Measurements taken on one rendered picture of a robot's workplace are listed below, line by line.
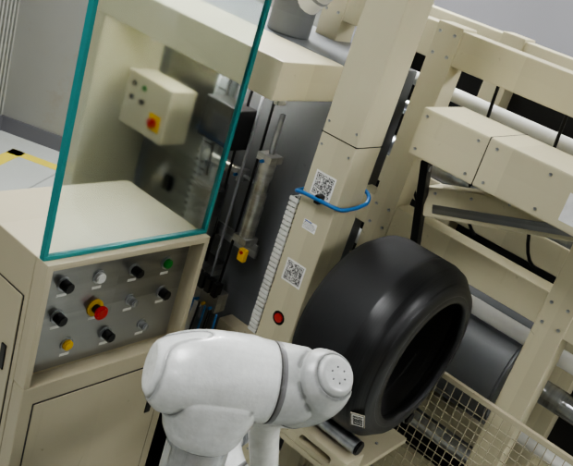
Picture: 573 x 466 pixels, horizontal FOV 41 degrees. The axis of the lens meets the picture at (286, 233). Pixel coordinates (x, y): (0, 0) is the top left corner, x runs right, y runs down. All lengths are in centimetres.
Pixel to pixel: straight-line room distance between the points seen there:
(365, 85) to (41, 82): 428
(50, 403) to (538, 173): 145
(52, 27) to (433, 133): 415
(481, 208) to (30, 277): 131
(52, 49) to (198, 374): 506
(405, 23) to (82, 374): 128
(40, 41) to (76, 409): 416
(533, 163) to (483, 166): 14
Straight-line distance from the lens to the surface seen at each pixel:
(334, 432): 228
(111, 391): 236
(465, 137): 228
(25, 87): 624
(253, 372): 117
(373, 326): 200
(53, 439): 233
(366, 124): 214
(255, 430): 147
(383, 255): 212
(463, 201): 244
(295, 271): 233
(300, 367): 120
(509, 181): 223
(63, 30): 602
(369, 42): 214
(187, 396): 116
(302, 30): 268
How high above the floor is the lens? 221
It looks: 22 degrees down
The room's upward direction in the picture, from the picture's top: 18 degrees clockwise
